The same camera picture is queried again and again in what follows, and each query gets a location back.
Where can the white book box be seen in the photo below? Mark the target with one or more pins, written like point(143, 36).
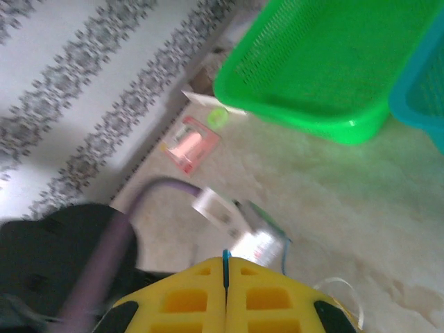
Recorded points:
point(208, 98)

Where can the green plastic basket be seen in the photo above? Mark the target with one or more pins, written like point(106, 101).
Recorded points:
point(312, 52)

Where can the pink blister package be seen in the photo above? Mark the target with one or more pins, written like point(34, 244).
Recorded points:
point(189, 145)

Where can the white adapter box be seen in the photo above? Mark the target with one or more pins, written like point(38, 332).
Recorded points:
point(222, 211)

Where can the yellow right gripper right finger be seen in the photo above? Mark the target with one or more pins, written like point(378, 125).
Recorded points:
point(277, 312)

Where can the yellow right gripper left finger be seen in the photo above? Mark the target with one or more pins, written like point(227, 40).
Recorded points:
point(173, 312)

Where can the teal plastic basket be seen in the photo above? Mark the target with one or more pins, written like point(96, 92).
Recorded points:
point(430, 86)

